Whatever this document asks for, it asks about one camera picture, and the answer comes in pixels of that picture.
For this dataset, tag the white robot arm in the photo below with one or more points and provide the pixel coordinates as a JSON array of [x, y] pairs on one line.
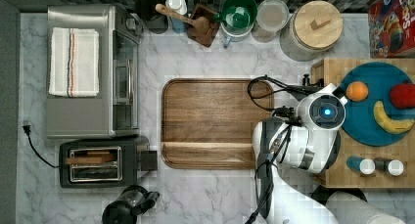
[[304, 141]]

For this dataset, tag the brown wooden cutting board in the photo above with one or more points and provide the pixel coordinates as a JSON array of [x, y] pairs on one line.
[[209, 123]]

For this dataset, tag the light blue mug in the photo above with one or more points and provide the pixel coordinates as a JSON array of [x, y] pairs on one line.
[[233, 36]]

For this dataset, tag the wooden spoon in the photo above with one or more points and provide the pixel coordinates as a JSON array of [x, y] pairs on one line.
[[200, 24]]

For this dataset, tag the dark wooden square holder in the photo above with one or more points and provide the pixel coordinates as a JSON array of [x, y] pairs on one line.
[[204, 37]]

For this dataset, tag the green measuring cup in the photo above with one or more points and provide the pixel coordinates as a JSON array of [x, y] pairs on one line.
[[237, 14]]

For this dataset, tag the white blue bottle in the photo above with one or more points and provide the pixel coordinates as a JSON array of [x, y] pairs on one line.
[[180, 7]]

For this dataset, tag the black slot toaster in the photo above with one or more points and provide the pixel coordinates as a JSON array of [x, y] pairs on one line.
[[104, 163]]

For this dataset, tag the clear glass jar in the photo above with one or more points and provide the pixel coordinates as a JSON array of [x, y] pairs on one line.
[[272, 16]]

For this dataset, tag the black round container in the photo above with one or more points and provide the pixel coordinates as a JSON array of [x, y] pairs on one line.
[[154, 21]]

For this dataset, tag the stainless steel toaster oven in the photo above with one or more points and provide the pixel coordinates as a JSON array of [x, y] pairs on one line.
[[114, 112]]

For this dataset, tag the canister with wooden lid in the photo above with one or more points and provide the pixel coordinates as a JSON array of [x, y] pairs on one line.
[[312, 29]]

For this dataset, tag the white striped dish towel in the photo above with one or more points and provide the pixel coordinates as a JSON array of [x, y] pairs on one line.
[[74, 62]]

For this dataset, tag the orange fruit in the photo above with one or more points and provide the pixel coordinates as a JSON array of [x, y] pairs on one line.
[[357, 91]]

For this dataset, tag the blue shaker white cap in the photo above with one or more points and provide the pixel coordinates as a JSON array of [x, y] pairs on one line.
[[362, 165]]

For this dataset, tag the yellow banana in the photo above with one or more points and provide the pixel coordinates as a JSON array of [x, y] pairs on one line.
[[388, 124]]

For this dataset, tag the red apple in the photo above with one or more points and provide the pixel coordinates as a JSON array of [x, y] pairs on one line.
[[402, 96]]

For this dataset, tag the dark shaker white cap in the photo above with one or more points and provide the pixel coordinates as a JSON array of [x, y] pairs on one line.
[[394, 167]]

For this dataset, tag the colourful cereal box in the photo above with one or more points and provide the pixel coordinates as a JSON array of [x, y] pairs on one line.
[[392, 29]]

